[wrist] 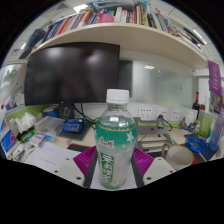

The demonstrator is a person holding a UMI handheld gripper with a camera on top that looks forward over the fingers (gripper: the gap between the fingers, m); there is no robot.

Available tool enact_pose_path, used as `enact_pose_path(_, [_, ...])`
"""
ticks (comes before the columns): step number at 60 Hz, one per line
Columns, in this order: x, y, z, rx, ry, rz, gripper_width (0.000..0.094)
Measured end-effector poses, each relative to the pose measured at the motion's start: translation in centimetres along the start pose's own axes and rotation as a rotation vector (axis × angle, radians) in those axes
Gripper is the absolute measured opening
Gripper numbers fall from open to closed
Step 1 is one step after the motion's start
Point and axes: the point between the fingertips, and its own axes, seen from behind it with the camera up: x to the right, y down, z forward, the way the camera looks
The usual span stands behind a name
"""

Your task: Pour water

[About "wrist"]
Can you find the purple hanging banner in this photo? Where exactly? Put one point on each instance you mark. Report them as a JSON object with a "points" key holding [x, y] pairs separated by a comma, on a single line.
{"points": [[215, 78]]}

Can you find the small blue sticker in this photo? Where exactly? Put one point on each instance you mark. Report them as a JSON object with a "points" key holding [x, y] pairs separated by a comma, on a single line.
{"points": [[159, 72]]}

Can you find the grey metal laptop stand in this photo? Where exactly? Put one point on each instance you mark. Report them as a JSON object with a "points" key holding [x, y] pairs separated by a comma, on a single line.
{"points": [[151, 131]]}

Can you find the black desk mat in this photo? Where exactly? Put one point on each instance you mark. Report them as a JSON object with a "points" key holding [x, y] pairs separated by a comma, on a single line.
{"points": [[76, 147]]}

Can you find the black computer monitor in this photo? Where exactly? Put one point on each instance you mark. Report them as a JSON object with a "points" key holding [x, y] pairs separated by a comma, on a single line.
{"points": [[71, 73]]}

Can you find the small blue box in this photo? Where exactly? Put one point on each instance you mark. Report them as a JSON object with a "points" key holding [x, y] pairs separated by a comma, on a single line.
{"points": [[73, 125]]}

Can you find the white ceramic jar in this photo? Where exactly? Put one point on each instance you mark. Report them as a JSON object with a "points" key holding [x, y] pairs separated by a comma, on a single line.
{"points": [[189, 118]]}

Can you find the clear plastic box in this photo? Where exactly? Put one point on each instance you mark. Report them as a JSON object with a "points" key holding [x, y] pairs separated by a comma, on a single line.
{"points": [[50, 125]]}

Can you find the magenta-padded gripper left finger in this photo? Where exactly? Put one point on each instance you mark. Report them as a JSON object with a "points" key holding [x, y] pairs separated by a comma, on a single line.
{"points": [[68, 168]]}

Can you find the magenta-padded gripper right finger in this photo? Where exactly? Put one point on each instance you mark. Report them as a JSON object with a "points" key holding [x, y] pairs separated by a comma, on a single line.
{"points": [[158, 168]]}

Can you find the white wall power outlet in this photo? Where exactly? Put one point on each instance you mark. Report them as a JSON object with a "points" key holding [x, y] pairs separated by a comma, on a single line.
{"points": [[145, 113], [176, 114], [164, 112]]}

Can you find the green-labelled clear drink bottle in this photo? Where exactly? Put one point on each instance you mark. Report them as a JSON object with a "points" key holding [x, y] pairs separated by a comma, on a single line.
{"points": [[115, 140]]}

